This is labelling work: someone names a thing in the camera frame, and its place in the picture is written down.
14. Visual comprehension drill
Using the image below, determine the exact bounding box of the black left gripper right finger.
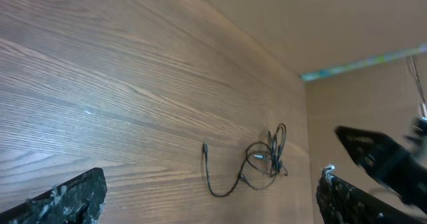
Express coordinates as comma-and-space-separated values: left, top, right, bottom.
316, 165, 424, 224

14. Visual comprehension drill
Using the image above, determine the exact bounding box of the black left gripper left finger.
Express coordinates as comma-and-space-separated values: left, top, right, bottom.
1, 167, 107, 224

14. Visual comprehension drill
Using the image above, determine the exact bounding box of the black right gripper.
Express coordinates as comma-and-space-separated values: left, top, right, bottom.
334, 117, 426, 213

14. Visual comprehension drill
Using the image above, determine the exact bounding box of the black usb cable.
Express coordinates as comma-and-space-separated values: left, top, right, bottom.
201, 123, 289, 198

